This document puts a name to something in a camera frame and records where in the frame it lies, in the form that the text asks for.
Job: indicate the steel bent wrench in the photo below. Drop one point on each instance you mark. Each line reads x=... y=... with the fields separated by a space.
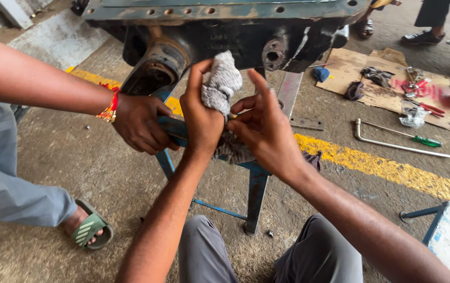
x=390 y=145

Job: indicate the green striped sandal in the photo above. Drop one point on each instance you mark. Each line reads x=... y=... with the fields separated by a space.
x=91 y=228

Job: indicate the small steel plate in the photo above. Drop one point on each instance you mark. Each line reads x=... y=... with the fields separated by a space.
x=307 y=124

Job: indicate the grey steel flat bar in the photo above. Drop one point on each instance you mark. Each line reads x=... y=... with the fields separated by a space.
x=289 y=92

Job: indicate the brown cardboard sheet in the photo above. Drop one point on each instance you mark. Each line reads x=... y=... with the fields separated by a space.
x=346 y=65

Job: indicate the blue cloth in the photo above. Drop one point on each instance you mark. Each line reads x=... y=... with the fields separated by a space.
x=321 y=74

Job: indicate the clear plastic bag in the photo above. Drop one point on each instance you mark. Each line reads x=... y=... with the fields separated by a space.
x=413 y=116

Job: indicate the dark crumpled rag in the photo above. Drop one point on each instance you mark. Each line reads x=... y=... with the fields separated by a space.
x=378 y=75

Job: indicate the blue metal stand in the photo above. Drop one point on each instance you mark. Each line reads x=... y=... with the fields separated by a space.
x=256 y=196

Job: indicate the greasy black machine housing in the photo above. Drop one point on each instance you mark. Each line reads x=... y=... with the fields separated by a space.
x=225 y=39

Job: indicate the heap of metal fittings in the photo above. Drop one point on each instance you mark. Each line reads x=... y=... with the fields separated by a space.
x=413 y=72

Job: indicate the grey speckled cloth rag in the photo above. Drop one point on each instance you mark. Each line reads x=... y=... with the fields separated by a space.
x=221 y=78

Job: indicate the small dark rag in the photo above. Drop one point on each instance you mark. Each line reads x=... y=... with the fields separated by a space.
x=354 y=91

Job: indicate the person's right hand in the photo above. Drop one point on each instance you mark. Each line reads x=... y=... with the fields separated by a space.
x=272 y=133

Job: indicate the person's grey trousers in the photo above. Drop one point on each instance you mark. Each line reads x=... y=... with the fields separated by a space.
x=209 y=255

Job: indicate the white concrete block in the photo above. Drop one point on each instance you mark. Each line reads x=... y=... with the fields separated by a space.
x=11 y=11

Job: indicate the person's left hand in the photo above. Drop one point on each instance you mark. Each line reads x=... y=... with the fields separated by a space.
x=201 y=122

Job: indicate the thin red screwdriver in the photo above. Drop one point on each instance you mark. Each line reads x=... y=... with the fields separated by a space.
x=321 y=65

